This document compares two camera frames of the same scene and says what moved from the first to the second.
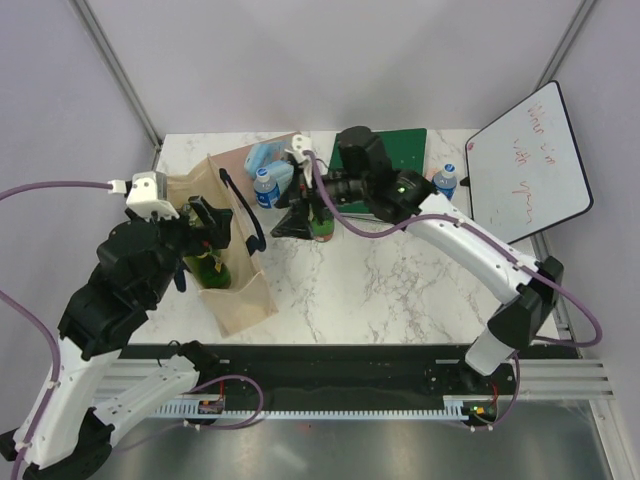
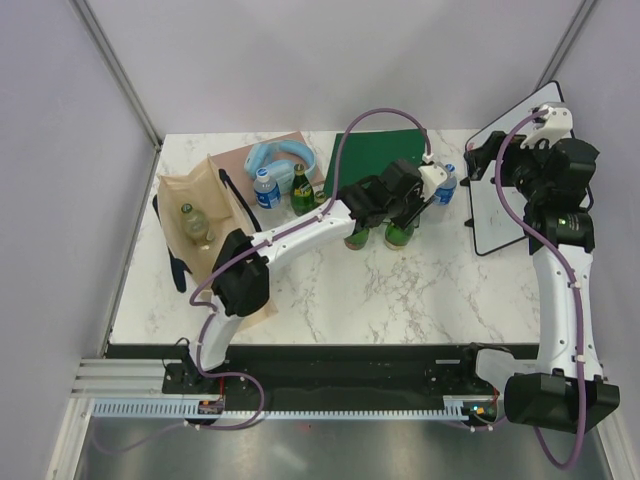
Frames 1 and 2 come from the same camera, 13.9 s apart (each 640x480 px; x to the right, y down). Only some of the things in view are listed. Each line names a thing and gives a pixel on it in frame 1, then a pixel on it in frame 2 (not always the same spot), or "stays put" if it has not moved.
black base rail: (352, 372) stays put
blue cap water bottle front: (266, 190) stays put
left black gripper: (216, 219) to (419, 206)
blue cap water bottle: (445, 181) stays put
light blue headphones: (268, 155) stays put
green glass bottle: (211, 272) to (357, 240)
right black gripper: (295, 224) to (480, 158)
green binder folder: (403, 150) stays put
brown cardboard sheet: (233, 160) stays put
